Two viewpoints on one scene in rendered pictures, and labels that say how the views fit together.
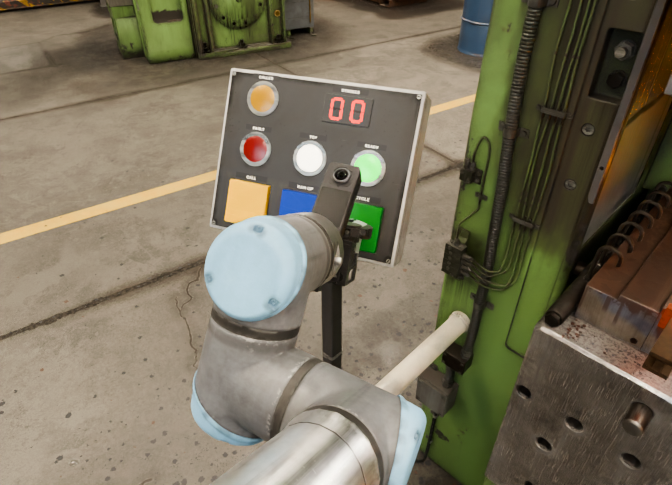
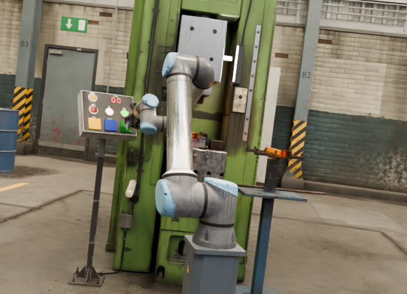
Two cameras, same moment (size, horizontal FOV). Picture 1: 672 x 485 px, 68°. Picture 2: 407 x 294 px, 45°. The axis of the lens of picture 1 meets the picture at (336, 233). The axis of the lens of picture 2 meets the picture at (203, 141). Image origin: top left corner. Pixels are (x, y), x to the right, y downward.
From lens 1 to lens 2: 2.59 m
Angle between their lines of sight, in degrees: 57
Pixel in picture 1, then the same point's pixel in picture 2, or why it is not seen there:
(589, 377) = not seen: hidden behind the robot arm
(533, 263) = (154, 150)
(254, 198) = (97, 122)
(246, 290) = (152, 102)
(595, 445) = not seen: hidden behind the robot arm
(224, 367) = (151, 115)
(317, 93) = (107, 96)
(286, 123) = (100, 103)
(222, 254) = (147, 97)
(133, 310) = not seen: outside the picture
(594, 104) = (162, 102)
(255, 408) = (158, 119)
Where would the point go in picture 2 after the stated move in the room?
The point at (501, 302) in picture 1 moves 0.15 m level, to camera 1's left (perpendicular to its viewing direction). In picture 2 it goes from (146, 167) to (129, 168)
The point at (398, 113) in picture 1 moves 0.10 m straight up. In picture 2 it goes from (128, 100) to (129, 85)
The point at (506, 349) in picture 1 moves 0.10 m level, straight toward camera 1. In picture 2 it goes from (150, 185) to (154, 188)
